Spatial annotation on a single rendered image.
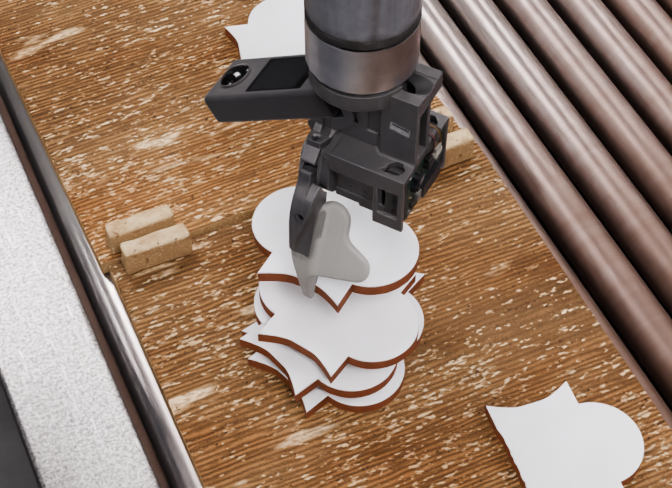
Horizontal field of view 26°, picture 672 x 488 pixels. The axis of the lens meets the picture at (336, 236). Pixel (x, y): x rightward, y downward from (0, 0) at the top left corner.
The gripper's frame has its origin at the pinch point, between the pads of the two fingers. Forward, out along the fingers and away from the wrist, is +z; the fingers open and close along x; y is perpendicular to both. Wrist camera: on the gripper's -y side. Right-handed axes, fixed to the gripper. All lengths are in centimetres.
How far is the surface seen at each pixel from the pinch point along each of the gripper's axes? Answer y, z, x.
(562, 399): 19.9, 9.0, 0.5
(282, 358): -0.3, 6.7, -7.9
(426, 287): 5.5, 10.1, 6.0
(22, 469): -59, 104, 11
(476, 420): 14.6, 10.1, -3.8
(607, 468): 25.3, 9.0, -3.6
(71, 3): -40.5, 10.1, 20.5
